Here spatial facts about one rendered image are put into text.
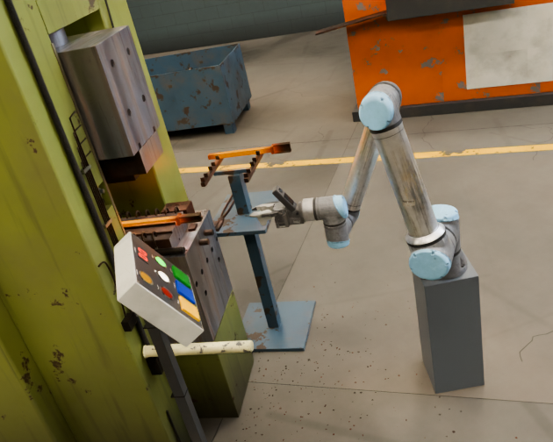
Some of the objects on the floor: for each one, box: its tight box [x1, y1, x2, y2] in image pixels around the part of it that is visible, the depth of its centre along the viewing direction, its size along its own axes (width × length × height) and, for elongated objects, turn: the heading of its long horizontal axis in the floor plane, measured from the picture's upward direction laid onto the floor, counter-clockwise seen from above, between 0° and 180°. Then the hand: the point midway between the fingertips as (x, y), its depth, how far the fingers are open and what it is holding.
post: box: [143, 318, 207, 442], centre depth 219 cm, size 4×4×108 cm
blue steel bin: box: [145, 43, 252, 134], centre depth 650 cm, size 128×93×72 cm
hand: (253, 210), depth 240 cm, fingers open, 4 cm apart
